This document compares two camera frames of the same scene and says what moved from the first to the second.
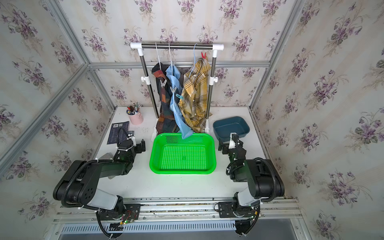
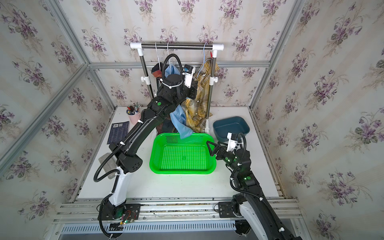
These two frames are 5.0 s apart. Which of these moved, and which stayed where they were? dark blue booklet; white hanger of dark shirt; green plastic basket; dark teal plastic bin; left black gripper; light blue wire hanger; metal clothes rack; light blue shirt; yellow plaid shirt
Moved: left black gripper; yellow plaid shirt; light blue wire hanger
Stayed: dark blue booklet; dark teal plastic bin; light blue shirt; white hanger of dark shirt; green plastic basket; metal clothes rack
